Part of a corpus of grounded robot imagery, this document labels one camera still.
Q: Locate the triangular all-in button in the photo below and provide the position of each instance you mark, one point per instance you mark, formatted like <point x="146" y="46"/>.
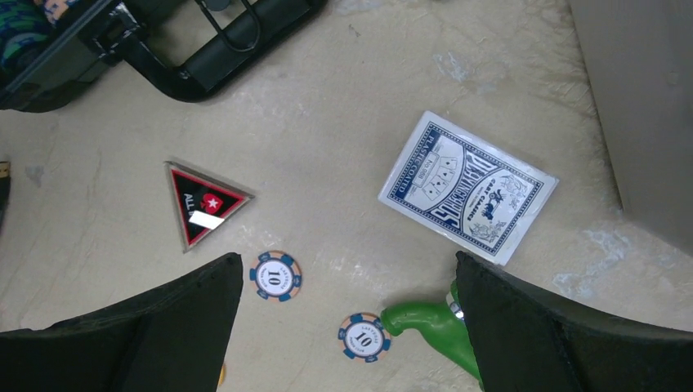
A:
<point x="202" y="203"/>

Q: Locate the blue playing card deck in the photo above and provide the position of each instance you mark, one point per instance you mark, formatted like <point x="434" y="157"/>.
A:
<point x="466" y="189"/>

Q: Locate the blue ten chip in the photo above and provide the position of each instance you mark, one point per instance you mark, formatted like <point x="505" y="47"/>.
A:
<point x="276" y="275"/>
<point x="362" y="337"/>

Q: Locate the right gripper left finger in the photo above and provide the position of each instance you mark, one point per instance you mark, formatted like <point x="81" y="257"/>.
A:
<point x="173" y="337"/>

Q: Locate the right blue ten chip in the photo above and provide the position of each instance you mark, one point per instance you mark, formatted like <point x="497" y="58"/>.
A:
<point x="362" y="337"/>

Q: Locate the left blue ten chip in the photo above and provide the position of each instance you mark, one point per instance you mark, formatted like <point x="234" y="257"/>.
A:
<point x="276" y="275"/>

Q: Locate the green plastic faucet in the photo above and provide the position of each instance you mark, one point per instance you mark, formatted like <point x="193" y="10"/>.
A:
<point x="441" y="325"/>

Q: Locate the brown green chip row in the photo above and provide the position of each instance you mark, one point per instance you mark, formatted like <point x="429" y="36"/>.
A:
<point x="26" y="28"/>

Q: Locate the translucent plastic storage box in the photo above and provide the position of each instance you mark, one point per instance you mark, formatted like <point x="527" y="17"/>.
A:
<point x="638" y="55"/>

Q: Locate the black poker set case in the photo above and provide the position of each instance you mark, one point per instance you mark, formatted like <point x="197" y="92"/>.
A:
<point x="98" y="34"/>

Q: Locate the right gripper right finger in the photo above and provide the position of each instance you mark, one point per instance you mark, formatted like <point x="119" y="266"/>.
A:
<point x="526" y="338"/>

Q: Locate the yellow big blind button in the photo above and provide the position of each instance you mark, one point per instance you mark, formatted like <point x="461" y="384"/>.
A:
<point x="222" y="376"/>

